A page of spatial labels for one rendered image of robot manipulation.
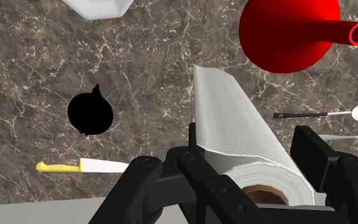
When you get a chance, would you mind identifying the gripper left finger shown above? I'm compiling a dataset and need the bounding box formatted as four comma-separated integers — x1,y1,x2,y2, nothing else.
88,122,272,224

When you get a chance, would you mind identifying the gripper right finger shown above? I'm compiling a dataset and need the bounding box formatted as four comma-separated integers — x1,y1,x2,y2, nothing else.
290,125,358,224

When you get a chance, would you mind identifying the white paper towel roll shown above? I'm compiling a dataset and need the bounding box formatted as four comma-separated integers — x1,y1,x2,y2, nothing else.
193,64,317,207

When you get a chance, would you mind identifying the black round fruit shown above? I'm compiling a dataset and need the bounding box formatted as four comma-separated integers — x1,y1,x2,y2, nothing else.
67,83,114,136

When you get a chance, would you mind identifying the red round vase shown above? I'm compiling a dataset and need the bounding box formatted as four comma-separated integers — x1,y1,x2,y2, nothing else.
238,0,358,74

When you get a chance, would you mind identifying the white angular dish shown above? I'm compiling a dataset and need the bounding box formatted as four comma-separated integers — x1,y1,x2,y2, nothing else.
61,0,135,20

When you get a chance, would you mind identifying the black handled spoon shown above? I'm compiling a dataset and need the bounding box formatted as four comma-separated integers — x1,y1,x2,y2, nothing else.
273,100,358,123

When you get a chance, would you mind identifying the yellow handled knife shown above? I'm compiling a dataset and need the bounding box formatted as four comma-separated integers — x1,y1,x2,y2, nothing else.
35,157,130,174

